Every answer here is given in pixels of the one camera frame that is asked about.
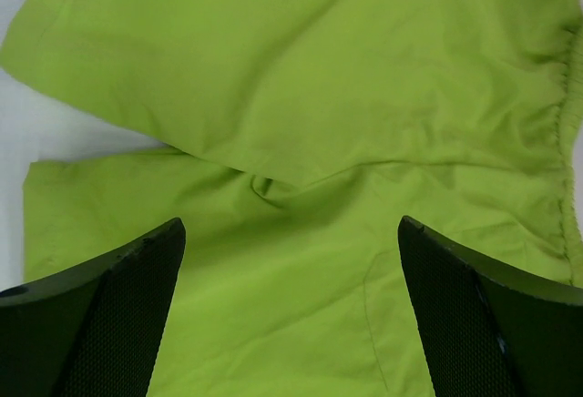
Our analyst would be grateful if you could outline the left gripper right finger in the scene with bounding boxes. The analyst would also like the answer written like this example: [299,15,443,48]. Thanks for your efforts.
[398,217,582,397]

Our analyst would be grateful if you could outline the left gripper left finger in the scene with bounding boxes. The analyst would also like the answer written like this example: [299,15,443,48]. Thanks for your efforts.
[1,218,186,397]

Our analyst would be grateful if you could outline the lime green shorts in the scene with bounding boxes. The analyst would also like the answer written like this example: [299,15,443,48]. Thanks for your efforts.
[1,0,582,396]

